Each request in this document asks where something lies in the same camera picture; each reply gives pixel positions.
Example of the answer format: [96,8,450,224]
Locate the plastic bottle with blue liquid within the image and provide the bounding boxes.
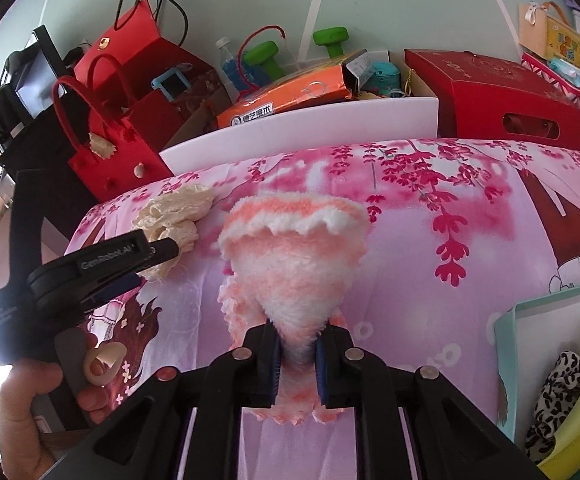
[215,37,241,96]

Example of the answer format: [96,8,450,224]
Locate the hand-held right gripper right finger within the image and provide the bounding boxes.
[314,325,546,480]

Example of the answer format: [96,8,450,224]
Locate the light blue wipes packet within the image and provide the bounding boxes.
[550,57,580,91]

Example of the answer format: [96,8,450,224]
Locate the green dumbbell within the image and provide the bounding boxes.
[312,26,349,58]
[244,41,285,81]

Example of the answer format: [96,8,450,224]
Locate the person's left hand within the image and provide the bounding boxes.
[0,332,126,478]

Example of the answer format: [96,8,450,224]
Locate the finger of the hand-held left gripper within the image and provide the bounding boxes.
[74,230,181,287]
[86,272,145,315]

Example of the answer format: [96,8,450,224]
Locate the green dumbbells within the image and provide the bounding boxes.
[235,27,287,96]

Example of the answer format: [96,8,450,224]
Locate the white headboard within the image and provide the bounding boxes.
[159,96,440,176]

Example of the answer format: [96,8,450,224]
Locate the teal small case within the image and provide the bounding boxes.
[370,61,401,96]

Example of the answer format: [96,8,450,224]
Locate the red gift box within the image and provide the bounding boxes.
[404,49,580,151]

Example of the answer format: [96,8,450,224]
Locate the pink cartoon printed bedsheet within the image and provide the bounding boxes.
[62,137,580,480]

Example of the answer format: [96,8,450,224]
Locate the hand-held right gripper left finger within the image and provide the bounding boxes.
[40,320,285,480]

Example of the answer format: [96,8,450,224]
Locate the blue framed toy device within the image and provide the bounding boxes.
[151,67,185,103]

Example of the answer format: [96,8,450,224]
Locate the black appliance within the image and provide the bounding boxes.
[0,25,78,146]

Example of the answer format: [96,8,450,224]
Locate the leopard print scrunchie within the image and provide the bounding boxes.
[525,351,580,463]

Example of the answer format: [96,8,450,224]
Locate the cream plastic ring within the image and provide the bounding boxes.
[82,342,126,387]

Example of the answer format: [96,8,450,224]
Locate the shallow teal-edged white box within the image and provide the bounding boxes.
[494,285,580,480]

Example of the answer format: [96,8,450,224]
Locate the beige gift box with handle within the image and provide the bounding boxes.
[519,1,580,68]

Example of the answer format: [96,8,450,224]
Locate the open cardboard box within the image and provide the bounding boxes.
[342,50,440,103]

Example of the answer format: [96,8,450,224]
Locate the black cables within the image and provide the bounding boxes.
[114,0,191,68]

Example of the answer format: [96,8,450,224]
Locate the dark cabinet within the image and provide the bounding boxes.
[0,125,100,261]

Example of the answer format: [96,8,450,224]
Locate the red paper gift bag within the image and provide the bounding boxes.
[74,0,221,146]

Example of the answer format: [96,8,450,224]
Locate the red felt handbag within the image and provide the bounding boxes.
[52,55,175,203]

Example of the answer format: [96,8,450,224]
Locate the orange cardboard box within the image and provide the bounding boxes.
[216,62,353,131]

